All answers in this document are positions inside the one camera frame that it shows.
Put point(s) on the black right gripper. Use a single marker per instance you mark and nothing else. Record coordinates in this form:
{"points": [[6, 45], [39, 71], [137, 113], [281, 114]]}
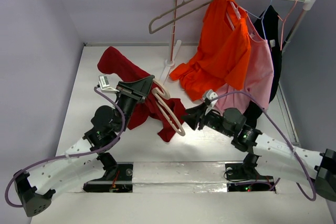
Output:
{"points": [[203, 118]]}

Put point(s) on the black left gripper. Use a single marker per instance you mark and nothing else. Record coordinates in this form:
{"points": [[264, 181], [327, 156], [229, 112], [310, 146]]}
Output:
{"points": [[137, 91]]}

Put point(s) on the beige wooden hanger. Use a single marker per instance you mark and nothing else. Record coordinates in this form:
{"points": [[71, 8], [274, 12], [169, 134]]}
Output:
{"points": [[161, 94]]}

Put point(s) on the dark red t shirt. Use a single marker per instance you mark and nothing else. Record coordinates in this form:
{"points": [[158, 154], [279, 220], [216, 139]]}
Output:
{"points": [[113, 61]]}

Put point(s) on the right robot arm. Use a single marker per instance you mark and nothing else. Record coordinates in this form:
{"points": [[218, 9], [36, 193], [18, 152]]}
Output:
{"points": [[267, 156]]}

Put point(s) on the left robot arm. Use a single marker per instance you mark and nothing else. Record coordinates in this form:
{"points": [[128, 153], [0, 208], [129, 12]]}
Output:
{"points": [[87, 159]]}

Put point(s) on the orange t shirt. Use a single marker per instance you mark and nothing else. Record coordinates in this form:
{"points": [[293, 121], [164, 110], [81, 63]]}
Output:
{"points": [[222, 55]]}

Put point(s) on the pink t shirt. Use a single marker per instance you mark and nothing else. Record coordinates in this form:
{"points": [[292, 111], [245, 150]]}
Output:
{"points": [[259, 76]]}

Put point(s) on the white plastic hanger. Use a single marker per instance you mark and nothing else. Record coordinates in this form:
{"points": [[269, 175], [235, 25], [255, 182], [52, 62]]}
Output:
{"points": [[232, 9]]}

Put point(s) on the black t shirt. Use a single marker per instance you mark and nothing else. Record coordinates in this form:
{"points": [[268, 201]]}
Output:
{"points": [[267, 28]]}

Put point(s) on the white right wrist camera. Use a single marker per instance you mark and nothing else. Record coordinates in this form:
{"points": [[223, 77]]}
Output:
{"points": [[210, 98]]}

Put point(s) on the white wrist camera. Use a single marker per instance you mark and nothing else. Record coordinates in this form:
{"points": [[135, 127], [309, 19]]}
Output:
{"points": [[210, 98], [105, 86]]}

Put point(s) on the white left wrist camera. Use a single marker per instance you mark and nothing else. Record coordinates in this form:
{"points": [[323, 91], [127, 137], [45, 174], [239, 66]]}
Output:
{"points": [[105, 86]]}

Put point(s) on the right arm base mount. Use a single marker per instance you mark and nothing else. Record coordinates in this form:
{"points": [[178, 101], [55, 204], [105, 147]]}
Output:
{"points": [[243, 177]]}

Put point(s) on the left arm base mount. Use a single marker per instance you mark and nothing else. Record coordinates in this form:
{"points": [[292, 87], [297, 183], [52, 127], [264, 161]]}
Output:
{"points": [[117, 177]]}

